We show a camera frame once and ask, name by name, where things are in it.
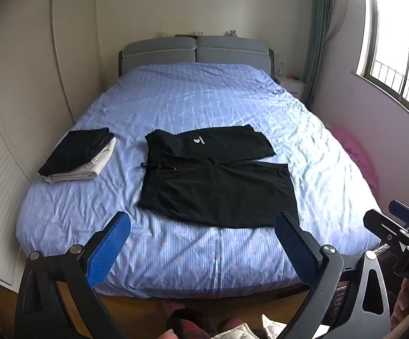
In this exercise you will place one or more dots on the blue striped bed sheet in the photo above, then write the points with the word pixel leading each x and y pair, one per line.
pixel 208 113

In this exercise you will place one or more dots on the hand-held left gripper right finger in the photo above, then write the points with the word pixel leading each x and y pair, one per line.
pixel 296 250

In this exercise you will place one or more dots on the folded white garment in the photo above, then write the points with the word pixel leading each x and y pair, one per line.
pixel 96 167

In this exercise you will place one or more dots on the small purple toy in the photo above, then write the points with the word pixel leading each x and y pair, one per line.
pixel 233 33

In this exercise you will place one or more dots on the white nightstand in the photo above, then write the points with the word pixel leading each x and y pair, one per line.
pixel 292 86

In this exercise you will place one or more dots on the folded black garment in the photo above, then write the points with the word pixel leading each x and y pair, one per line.
pixel 73 152

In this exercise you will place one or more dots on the person's right hand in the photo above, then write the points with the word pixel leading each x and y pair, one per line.
pixel 404 303

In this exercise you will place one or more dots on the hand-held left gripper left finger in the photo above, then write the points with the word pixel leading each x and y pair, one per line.
pixel 109 250

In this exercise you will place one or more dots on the green curtain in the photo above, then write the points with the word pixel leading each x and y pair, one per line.
pixel 319 35

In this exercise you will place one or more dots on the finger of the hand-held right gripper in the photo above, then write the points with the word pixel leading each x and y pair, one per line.
pixel 400 207
pixel 381 224

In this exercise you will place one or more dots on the grey padded headboard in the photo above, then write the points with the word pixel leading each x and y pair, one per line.
pixel 190 51

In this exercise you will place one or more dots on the white quilted cloth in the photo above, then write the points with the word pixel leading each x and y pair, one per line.
pixel 238 332

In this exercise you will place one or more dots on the window with metal bars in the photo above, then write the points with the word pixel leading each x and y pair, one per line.
pixel 398 42

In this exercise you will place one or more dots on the black pants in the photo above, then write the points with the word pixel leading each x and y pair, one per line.
pixel 225 190

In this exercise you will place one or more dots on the pink cloth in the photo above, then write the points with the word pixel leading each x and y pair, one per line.
pixel 358 155

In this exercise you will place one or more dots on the red plaid clothing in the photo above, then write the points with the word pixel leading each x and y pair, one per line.
pixel 193 325

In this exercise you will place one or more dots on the white wardrobe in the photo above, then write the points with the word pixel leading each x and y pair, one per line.
pixel 20 113

